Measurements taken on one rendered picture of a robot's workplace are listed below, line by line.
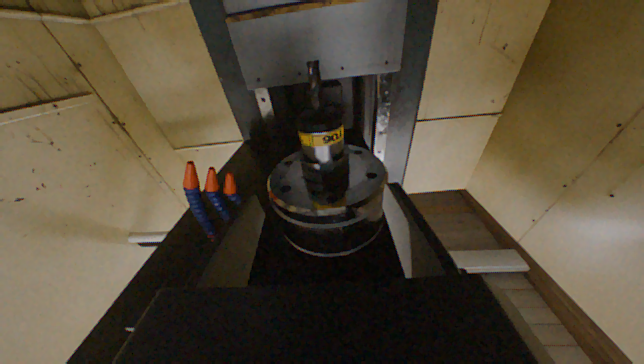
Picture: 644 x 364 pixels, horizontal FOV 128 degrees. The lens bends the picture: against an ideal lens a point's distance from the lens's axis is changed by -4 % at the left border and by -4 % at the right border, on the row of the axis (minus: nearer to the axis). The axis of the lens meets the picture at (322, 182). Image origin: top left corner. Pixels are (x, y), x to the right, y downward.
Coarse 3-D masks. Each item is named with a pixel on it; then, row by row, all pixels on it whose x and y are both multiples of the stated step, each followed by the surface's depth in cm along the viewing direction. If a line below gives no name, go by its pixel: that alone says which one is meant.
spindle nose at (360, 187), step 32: (288, 160) 26; (352, 160) 24; (288, 192) 20; (320, 192) 19; (352, 192) 18; (288, 224) 20; (320, 224) 18; (352, 224) 18; (320, 256) 21; (352, 256) 21
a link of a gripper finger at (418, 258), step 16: (384, 192) 11; (400, 192) 9; (384, 208) 11; (400, 208) 8; (416, 208) 8; (400, 224) 9; (416, 224) 7; (400, 240) 9; (416, 240) 7; (432, 240) 7; (400, 256) 9; (416, 256) 7; (432, 256) 6; (448, 256) 6; (416, 272) 7; (432, 272) 6; (448, 272) 6; (464, 272) 6
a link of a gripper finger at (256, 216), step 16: (240, 208) 10; (256, 208) 11; (240, 224) 9; (256, 224) 11; (224, 240) 8; (240, 240) 9; (256, 240) 11; (208, 256) 7; (224, 256) 7; (240, 256) 9; (208, 272) 7; (224, 272) 7; (240, 272) 9
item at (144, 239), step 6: (132, 234) 81; (138, 234) 81; (144, 234) 80; (150, 234) 80; (156, 234) 80; (162, 234) 79; (132, 240) 80; (138, 240) 80; (144, 240) 80; (150, 240) 80; (156, 240) 80; (144, 246) 86; (150, 246) 86; (156, 246) 86
